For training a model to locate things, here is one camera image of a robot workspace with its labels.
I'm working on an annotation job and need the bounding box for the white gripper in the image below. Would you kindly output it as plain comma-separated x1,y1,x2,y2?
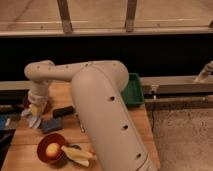
28,85,49,116

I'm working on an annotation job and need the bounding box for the grey towel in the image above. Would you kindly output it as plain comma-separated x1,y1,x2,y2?
21,109,41,129

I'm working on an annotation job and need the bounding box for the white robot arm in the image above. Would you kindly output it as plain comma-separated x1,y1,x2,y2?
24,60,157,171

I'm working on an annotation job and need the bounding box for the purple bowl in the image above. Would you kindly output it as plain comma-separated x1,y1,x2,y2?
22,95,30,109

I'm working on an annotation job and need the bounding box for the blue sponge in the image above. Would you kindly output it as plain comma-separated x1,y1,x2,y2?
41,118,63,134

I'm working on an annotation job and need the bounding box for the black rectangular block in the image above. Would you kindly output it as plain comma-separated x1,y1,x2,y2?
53,106,75,118

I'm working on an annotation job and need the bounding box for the red bowl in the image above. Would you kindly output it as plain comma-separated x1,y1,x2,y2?
37,133,66,164

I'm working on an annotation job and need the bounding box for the yellow ball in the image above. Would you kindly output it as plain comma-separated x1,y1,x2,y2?
45,143,60,158

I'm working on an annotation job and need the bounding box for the yellow banana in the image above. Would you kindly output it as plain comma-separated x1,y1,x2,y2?
61,146,94,167

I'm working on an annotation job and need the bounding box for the green plastic tray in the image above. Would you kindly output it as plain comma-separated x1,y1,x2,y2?
121,73,144,107

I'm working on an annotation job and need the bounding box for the metal faucet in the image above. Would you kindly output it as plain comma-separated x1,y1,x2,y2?
195,61,213,82

